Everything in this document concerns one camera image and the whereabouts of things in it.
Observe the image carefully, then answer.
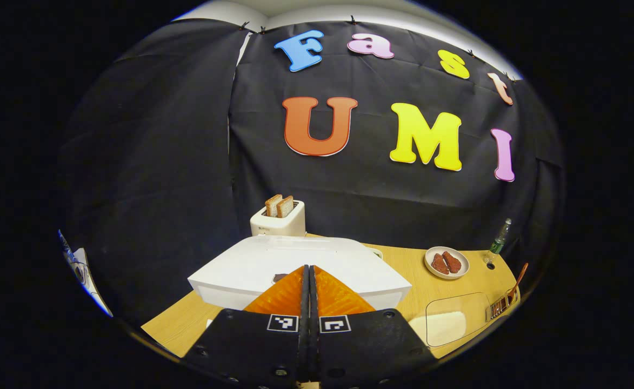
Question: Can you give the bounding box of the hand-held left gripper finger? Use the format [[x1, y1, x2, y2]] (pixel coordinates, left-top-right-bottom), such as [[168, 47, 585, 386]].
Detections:
[[181, 265, 310, 389], [310, 265, 437, 389]]

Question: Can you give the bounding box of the white rice cooker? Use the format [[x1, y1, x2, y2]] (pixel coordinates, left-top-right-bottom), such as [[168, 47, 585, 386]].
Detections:
[[187, 236, 412, 311]]

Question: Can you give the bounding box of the clear plastic rice container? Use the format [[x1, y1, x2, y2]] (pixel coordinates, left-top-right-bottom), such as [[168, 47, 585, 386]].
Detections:
[[425, 292, 491, 347]]

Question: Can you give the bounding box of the brown wooden spoon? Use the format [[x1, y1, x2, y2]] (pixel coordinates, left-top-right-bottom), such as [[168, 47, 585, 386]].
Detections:
[[506, 263, 529, 303]]

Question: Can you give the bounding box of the white toaster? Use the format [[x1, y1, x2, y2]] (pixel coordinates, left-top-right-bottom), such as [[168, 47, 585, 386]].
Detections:
[[250, 200, 306, 237]]

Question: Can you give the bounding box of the white round plate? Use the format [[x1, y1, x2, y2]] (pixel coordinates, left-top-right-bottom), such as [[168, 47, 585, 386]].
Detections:
[[425, 246, 470, 279]]

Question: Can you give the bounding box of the green label water bottle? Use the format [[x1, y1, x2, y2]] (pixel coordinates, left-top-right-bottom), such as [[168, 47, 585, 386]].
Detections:
[[490, 218, 512, 254]]

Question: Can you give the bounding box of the white device with cables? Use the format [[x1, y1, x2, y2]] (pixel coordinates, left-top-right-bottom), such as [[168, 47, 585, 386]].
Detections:
[[59, 231, 113, 317]]

